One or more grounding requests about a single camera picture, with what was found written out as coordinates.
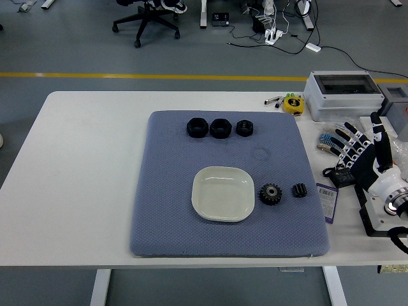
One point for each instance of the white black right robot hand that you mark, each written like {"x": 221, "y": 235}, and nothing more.
{"x": 366, "y": 165}

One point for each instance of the small black gear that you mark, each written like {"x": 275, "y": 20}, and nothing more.
{"x": 299, "y": 190}

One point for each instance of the large black gear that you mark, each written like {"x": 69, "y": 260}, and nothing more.
{"x": 270, "y": 195}

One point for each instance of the small white box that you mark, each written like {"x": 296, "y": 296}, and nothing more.
{"x": 366, "y": 122}

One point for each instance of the small black hex nut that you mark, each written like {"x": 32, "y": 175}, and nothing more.
{"x": 244, "y": 128}

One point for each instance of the large black hex nut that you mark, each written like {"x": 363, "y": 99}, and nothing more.
{"x": 221, "y": 128}
{"x": 197, "y": 128}

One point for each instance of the black digital meter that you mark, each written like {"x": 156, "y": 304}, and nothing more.
{"x": 342, "y": 177}

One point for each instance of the clear plastic bag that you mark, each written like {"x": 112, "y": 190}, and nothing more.
{"x": 400, "y": 153}

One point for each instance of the bag of blue resistors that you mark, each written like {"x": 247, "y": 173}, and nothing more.
{"x": 326, "y": 143}

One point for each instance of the purple white card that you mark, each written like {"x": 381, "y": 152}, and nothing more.
{"x": 327, "y": 204}

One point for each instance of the grey device with red button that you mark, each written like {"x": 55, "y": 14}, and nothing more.
{"x": 398, "y": 108}

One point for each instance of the yellow tape measure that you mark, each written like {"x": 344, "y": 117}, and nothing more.
{"x": 293, "y": 105}

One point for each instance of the yellowish part under table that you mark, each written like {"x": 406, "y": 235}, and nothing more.
{"x": 393, "y": 269}

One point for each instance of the white table leg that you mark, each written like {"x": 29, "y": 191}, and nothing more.
{"x": 334, "y": 287}
{"x": 100, "y": 287}

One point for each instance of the white power adapter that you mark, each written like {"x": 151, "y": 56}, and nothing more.
{"x": 313, "y": 47}

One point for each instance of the white square plate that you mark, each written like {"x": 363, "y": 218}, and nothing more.
{"x": 223, "y": 197}

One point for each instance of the white power strip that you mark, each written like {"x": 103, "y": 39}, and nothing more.
{"x": 274, "y": 35}

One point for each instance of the white desk leg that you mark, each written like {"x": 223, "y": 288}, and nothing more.
{"x": 306, "y": 16}
{"x": 203, "y": 14}

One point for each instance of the blue-grey quilted mat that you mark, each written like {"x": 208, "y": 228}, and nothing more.
{"x": 223, "y": 242}

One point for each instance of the black power brick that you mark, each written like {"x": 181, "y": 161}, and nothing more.
{"x": 259, "y": 24}

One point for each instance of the black device with screen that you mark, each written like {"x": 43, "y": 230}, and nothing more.
{"x": 220, "y": 19}

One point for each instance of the dark white sneaker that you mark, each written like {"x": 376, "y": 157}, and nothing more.
{"x": 173, "y": 5}

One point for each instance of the black office chair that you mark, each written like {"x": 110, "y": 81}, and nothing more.
{"x": 143, "y": 19}

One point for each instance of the black white base plate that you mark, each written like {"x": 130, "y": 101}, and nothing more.
{"x": 377, "y": 220}

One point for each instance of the grey electrical enclosure box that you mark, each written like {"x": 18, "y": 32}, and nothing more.
{"x": 341, "y": 102}

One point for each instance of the grey bracket under table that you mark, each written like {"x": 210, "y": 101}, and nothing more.
{"x": 291, "y": 270}

